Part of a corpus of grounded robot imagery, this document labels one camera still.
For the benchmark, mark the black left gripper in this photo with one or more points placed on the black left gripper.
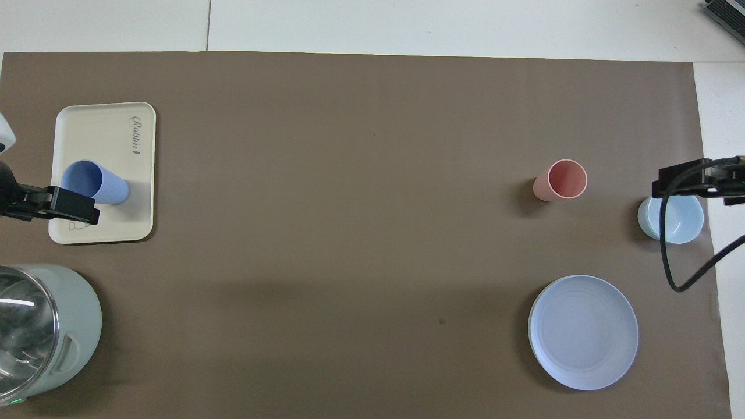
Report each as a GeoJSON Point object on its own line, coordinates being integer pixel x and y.
{"type": "Point", "coordinates": [9, 195]}

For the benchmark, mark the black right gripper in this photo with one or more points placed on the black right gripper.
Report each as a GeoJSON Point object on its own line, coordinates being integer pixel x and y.
{"type": "Point", "coordinates": [733, 183]}

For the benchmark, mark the blue plastic cup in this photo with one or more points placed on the blue plastic cup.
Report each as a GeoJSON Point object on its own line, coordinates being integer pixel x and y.
{"type": "Point", "coordinates": [96, 180]}

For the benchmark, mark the pink plastic cup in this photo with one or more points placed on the pink plastic cup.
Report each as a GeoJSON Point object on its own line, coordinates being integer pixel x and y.
{"type": "Point", "coordinates": [564, 179]}

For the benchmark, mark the cream rabbit print tray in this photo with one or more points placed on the cream rabbit print tray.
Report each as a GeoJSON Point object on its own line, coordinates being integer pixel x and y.
{"type": "Point", "coordinates": [99, 134]}

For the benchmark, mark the light blue bowl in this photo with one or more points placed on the light blue bowl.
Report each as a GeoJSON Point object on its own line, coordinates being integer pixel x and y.
{"type": "Point", "coordinates": [681, 221]}

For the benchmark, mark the pale green electric pot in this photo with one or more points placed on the pale green electric pot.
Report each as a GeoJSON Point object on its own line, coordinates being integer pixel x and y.
{"type": "Point", "coordinates": [78, 326]}

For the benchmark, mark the dark grey device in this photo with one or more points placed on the dark grey device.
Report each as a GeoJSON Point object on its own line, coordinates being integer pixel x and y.
{"type": "Point", "coordinates": [727, 14]}

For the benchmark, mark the blue plastic plate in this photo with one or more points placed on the blue plastic plate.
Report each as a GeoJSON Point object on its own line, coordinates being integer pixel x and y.
{"type": "Point", "coordinates": [582, 331]}

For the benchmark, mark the brown table mat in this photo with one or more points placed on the brown table mat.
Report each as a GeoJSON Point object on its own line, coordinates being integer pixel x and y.
{"type": "Point", "coordinates": [349, 233]}

